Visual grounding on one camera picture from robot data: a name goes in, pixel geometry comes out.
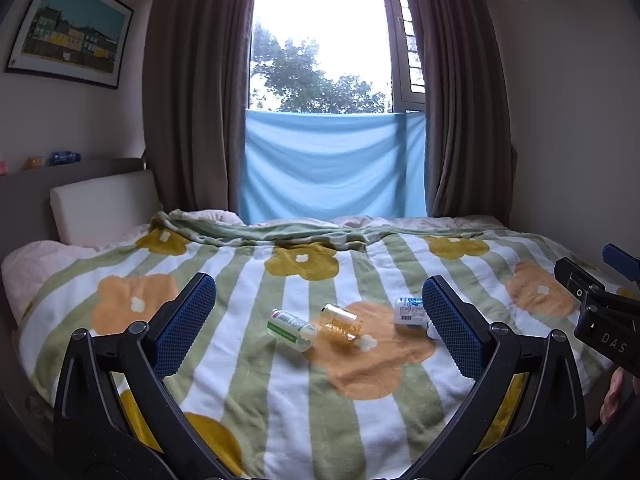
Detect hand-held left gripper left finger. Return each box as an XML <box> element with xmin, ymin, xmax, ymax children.
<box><xmin>52</xmin><ymin>272</ymin><xmax>217</xmax><ymax>480</ymax></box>

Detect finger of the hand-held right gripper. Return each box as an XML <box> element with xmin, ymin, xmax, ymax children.
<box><xmin>553</xmin><ymin>256</ymin><xmax>608</xmax><ymax>311</ymax></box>
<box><xmin>602</xmin><ymin>243</ymin><xmax>640</xmax><ymax>282</ymax></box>

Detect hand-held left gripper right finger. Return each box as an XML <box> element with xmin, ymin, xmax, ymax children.
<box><xmin>400</xmin><ymin>275</ymin><xmax>587</xmax><ymax>480</ymax></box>

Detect person's right hand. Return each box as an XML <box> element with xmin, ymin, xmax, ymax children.
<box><xmin>599</xmin><ymin>366</ymin><xmax>640</xmax><ymax>427</ymax></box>

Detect blue label white bottle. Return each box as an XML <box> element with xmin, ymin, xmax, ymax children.
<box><xmin>393</xmin><ymin>296</ymin><xmax>442</xmax><ymax>341</ymax></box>

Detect green label white bottle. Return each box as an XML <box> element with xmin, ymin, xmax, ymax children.
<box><xmin>266</xmin><ymin>308</ymin><xmax>319</xmax><ymax>352</ymax></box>

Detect amber transparent bottle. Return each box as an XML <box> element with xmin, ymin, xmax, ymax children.
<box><xmin>319</xmin><ymin>303</ymin><xmax>362</xmax><ymax>342</ymax></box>

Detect white headboard cushion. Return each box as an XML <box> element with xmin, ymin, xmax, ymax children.
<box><xmin>49</xmin><ymin>169</ymin><xmax>164</xmax><ymax>247</ymax></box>

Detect floral striped blanket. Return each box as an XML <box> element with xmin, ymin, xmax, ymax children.
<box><xmin>19</xmin><ymin>210</ymin><xmax>632</xmax><ymax>480</ymax></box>

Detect grey bed headboard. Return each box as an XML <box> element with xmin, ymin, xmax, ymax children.
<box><xmin>0</xmin><ymin>157</ymin><xmax>151</xmax><ymax>263</ymax></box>

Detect light blue cloth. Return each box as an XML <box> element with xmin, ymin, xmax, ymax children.
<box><xmin>237</xmin><ymin>109</ymin><xmax>429</xmax><ymax>224</ymax></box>

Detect brown curtain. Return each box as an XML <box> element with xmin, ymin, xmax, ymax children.
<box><xmin>402</xmin><ymin>0</ymin><xmax>518</xmax><ymax>221</ymax></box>
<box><xmin>141</xmin><ymin>0</ymin><xmax>261</xmax><ymax>216</ymax></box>

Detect framed houses picture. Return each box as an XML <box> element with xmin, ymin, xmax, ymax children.
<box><xmin>4</xmin><ymin>0</ymin><xmax>135</xmax><ymax>91</ymax></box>

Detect window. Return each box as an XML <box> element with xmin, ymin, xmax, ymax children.
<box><xmin>248</xmin><ymin>0</ymin><xmax>427</xmax><ymax>115</ymax></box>

